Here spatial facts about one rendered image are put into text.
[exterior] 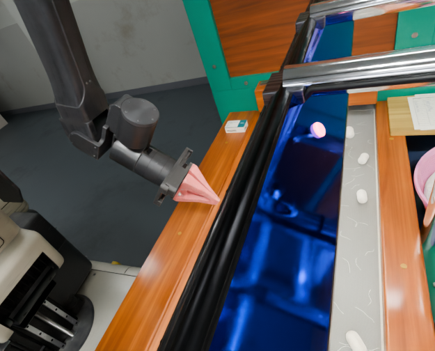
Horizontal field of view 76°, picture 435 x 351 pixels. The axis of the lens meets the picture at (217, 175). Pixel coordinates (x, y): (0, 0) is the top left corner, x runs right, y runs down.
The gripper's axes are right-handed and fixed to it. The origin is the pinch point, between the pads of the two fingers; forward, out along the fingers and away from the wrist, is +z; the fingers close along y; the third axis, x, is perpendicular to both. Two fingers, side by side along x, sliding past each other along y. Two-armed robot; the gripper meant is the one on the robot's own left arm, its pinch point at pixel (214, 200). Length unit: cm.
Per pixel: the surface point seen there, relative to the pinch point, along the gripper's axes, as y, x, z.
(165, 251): -6.8, 14.6, -2.6
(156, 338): -21.4, 11.0, 2.7
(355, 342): -14.1, -7.6, 24.4
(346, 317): -10.4, -5.5, 24.6
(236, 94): 45.8, 9.4, -6.9
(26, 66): 224, 261, -273
